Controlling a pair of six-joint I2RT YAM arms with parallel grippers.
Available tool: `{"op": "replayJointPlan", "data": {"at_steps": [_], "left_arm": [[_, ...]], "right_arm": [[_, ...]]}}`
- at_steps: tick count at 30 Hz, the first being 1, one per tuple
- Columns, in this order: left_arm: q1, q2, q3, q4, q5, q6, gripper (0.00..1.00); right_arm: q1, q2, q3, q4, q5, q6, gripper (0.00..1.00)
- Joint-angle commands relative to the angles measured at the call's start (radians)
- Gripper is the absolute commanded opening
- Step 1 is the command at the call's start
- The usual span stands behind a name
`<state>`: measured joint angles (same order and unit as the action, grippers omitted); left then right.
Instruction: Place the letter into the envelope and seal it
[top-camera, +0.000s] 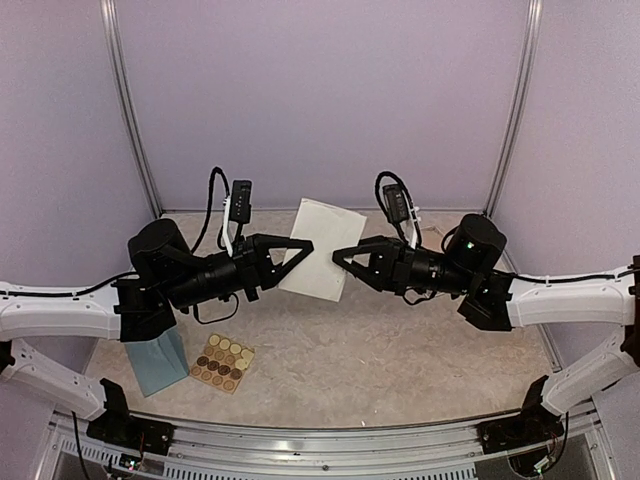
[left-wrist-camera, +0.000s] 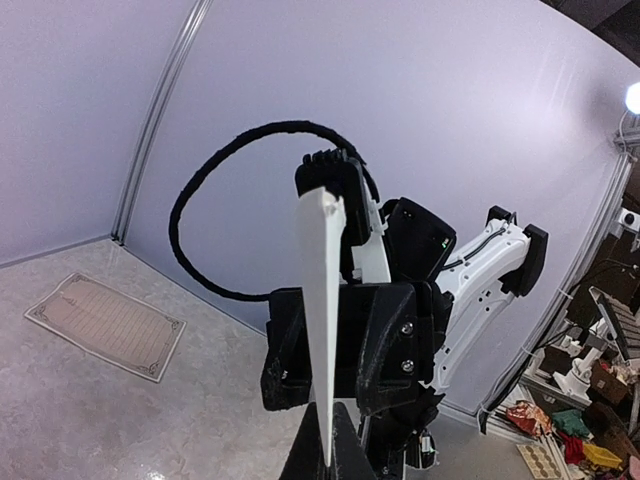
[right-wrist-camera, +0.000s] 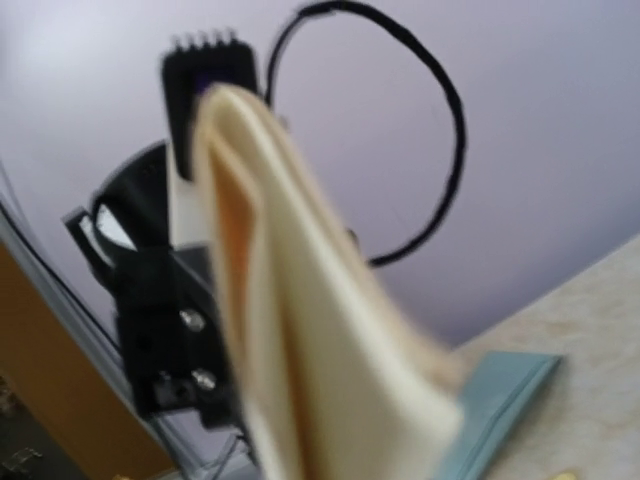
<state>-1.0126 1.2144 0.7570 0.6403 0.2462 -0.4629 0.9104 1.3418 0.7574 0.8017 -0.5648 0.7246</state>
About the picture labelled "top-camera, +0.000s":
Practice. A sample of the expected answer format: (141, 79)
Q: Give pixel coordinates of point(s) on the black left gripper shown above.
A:
(255, 267)

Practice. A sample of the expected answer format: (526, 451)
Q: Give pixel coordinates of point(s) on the beige lined letter paper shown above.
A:
(329, 228)

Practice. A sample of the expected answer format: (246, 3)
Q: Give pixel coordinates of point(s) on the right aluminium frame post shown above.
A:
(518, 104)

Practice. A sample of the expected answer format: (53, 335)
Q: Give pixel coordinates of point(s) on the aluminium frame post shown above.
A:
(518, 104)
(114, 44)

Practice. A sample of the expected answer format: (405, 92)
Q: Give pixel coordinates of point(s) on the aluminium front rail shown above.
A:
(207, 450)

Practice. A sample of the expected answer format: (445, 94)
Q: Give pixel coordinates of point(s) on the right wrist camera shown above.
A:
(401, 214)

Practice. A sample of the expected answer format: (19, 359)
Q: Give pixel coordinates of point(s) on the teal blue envelope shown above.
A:
(158, 363)

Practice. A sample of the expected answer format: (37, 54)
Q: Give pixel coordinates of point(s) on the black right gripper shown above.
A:
(390, 263)

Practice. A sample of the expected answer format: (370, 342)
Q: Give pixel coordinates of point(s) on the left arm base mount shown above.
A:
(117, 426)

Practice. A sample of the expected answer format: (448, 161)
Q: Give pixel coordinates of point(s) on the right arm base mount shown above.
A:
(532, 424)

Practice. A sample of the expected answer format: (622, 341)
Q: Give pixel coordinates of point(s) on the round sticker seal sheet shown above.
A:
(222, 363)

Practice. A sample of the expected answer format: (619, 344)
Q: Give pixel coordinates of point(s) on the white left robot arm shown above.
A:
(136, 306)

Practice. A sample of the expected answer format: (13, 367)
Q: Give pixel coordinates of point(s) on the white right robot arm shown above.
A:
(493, 300)

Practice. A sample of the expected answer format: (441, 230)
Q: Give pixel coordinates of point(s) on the left aluminium frame post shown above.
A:
(114, 44)

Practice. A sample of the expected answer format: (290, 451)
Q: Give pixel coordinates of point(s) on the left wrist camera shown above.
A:
(236, 214)

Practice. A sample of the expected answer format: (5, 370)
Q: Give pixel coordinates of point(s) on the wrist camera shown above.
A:
(401, 214)
(236, 214)

